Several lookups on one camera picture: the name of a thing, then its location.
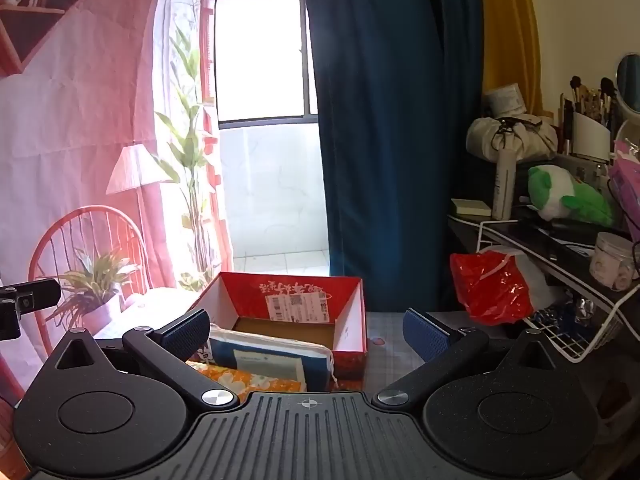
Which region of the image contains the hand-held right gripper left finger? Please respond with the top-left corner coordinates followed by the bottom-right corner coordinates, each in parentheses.
top-left (50, 308), bottom-right (241, 409)

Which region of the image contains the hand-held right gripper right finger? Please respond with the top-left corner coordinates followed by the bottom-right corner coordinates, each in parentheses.
top-left (374, 308), bottom-right (586, 408)

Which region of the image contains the red cardboard box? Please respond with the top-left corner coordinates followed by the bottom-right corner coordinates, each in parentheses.
top-left (187, 271), bottom-right (370, 393)

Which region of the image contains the red plastic bag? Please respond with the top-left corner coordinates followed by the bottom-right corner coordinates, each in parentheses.
top-left (450, 250), bottom-right (531, 327)

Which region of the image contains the yellow sticky note pad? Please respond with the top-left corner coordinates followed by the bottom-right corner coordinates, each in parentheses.
top-left (450, 198), bottom-right (492, 218)

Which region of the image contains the dark blue patterned bag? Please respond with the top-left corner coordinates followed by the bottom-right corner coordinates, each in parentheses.
top-left (530, 300), bottom-right (596, 341)

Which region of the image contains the black desk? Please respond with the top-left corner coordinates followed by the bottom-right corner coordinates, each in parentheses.
top-left (447, 152), bottom-right (640, 311)

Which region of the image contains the white spray bottle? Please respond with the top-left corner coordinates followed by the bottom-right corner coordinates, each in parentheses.
top-left (491, 130), bottom-right (518, 221)

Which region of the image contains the pink printed curtain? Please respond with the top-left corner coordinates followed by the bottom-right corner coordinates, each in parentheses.
top-left (0, 0), bottom-right (236, 401)

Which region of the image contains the clear jar of cotton pads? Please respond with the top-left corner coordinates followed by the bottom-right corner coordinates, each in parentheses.
top-left (589, 232), bottom-right (636, 292)

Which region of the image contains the dark blue curtain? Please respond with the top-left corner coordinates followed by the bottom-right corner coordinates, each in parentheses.
top-left (300, 0), bottom-right (483, 313)

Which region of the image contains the green and white plush toy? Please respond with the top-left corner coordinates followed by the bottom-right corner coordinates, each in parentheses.
top-left (527, 165), bottom-right (616, 228)

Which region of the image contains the beige cloth bag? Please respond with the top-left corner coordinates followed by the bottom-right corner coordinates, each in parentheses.
top-left (466, 115), bottom-right (558, 163)

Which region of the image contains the white labelled jar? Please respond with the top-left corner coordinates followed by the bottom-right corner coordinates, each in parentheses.
top-left (482, 85), bottom-right (528, 117)

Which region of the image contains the pink tissue pack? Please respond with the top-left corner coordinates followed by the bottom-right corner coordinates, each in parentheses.
top-left (607, 141), bottom-right (640, 243)

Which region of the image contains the white brush holder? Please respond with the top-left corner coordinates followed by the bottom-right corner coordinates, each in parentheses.
top-left (570, 111), bottom-right (613, 161)

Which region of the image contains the bunch of makeup brushes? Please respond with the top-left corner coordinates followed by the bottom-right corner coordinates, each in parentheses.
top-left (560, 76), bottom-right (618, 126)

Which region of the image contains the yellow curtain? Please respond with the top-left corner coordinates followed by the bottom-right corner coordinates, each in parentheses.
top-left (477, 0), bottom-right (543, 116)

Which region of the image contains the round mirror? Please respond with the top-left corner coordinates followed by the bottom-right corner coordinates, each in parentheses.
top-left (614, 52), bottom-right (640, 116)

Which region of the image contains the blue and white drawstring pouch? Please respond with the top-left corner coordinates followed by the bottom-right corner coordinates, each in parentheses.
top-left (205, 324), bottom-right (335, 391)

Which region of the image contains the white wire rack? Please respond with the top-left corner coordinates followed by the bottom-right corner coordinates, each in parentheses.
top-left (447, 215), bottom-right (640, 363)

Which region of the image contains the dark window frame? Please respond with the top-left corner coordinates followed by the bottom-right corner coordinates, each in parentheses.
top-left (215, 0), bottom-right (321, 128)

